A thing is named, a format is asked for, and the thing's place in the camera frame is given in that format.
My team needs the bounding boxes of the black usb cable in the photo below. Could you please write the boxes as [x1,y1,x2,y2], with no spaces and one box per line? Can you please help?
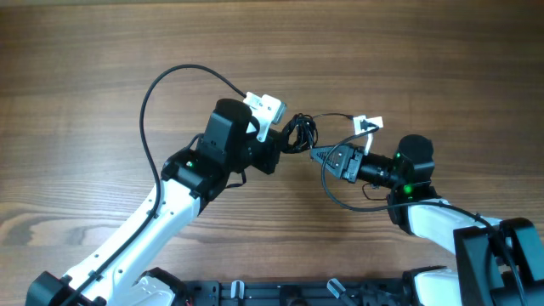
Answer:
[280,111,354,155]

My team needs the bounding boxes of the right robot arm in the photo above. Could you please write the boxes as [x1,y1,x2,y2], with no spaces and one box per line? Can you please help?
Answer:
[310,134,543,305]

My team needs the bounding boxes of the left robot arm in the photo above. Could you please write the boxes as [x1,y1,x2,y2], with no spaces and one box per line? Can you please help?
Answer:
[25,93,286,305]

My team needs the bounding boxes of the right camera black cable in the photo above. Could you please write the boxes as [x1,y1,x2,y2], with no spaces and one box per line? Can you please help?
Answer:
[320,121,528,306]

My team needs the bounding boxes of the camera black cable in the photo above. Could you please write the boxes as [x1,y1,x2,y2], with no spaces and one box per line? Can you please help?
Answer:
[59,64,248,306]
[320,121,528,306]

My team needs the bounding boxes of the left camera black cable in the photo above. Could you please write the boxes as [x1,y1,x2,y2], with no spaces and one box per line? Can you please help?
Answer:
[59,64,248,306]

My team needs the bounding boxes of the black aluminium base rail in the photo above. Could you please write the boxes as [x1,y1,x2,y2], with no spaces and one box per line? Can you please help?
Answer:
[184,278,411,306]

